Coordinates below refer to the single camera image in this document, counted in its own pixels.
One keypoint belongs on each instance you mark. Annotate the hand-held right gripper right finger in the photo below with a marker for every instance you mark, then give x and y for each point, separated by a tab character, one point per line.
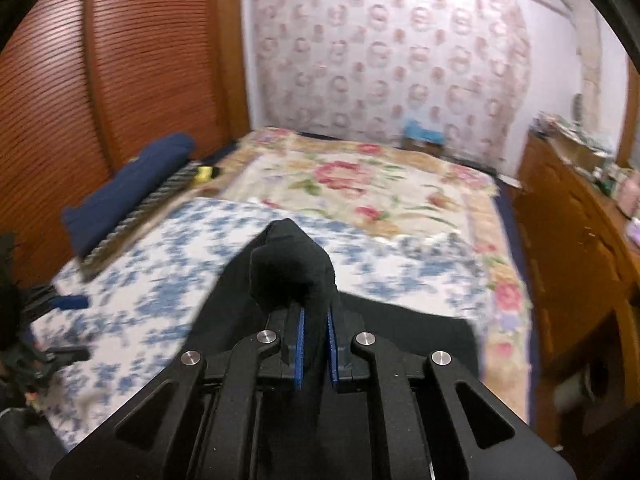
334	355

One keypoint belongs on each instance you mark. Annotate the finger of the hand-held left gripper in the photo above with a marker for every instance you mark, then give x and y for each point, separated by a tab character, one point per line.
70	303
60	357

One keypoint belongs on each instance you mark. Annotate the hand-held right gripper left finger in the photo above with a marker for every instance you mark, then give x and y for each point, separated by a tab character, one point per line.
300	355

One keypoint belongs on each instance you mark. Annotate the black printed t-shirt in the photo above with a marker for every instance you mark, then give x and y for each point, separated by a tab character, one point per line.
300	270

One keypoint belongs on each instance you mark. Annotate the navy blue garment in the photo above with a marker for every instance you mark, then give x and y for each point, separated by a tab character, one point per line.
130	180

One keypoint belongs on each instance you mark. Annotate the blue white floral cloth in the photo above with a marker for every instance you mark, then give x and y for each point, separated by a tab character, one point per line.
150	270

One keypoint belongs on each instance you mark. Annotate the dark cloth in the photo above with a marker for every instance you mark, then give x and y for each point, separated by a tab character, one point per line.
25	450

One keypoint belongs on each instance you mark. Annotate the floral bedspread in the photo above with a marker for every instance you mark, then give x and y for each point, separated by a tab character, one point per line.
350	180

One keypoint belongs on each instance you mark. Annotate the yellow plush toy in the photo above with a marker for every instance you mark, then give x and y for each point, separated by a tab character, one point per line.
204	174

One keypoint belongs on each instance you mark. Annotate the cardboard box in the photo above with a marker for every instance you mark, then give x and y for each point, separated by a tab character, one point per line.
425	147

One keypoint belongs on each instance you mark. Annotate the grey round object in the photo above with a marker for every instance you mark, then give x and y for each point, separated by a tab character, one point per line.
580	385

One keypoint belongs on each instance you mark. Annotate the wooden louvered wardrobe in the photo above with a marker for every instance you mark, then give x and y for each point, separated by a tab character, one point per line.
150	60

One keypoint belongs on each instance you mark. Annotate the wooden cabinet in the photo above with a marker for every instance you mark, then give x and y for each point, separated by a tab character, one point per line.
565	240

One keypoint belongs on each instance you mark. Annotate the pile of papers and clutter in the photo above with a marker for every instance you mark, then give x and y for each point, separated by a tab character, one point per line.
570	132

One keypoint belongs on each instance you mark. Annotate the pink purple cloth item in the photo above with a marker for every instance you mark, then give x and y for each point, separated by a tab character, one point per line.
635	232

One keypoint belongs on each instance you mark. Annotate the pink flask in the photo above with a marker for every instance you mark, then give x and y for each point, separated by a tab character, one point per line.
631	192

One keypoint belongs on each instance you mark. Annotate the grey vase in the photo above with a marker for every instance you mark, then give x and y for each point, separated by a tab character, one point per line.
578	104

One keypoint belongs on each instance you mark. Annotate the wooden window frame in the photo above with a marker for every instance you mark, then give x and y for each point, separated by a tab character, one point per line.
631	120

